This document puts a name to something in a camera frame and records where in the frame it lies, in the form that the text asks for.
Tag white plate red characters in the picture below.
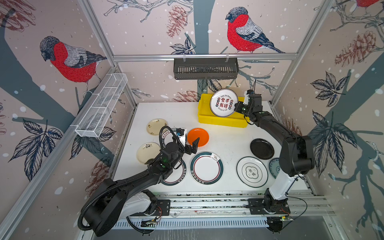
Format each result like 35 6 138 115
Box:
210 89 239 118

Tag teal patterned plate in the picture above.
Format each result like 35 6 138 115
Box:
269 158 281 179

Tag white plate black flower outline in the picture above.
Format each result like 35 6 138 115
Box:
237 157 269 188

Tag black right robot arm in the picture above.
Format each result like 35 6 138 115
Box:
235 90 315 213

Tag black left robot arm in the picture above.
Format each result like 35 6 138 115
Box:
77 139 200 237

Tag yellow plastic bin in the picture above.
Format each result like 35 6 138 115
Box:
198 94 249 128

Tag orange plate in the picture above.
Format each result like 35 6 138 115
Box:
187 128 210 147

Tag teal rim Hao Shi plate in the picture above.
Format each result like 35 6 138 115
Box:
160 128 178 149

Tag cream plate with characters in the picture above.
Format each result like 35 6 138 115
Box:
147 119 168 136

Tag black hanging basket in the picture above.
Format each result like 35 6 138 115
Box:
174 58 239 80

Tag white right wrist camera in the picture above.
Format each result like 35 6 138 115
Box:
244 90 253 105

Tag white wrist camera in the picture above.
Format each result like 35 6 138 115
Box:
176 128 187 146
244 90 253 105

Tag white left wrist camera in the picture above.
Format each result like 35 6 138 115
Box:
176 128 187 146

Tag black corrugated cable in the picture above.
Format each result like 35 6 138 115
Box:
158 125 181 157

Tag white wire mesh basket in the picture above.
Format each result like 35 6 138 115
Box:
75 73 128 138

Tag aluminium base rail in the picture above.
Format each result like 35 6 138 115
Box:
156 191 336 218

